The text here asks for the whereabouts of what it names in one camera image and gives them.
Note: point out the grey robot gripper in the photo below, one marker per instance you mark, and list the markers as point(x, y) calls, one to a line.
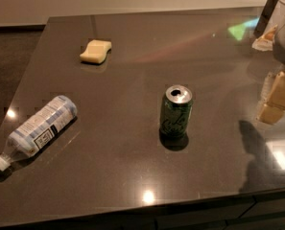
point(272, 103)

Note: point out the green soda can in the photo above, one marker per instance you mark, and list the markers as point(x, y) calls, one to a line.
point(175, 111)

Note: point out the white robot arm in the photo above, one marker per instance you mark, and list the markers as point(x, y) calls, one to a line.
point(272, 14)

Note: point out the yellow sponge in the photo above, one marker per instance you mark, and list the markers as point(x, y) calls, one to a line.
point(96, 51)

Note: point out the clear plastic water bottle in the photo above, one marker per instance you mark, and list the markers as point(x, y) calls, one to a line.
point(35, 133)

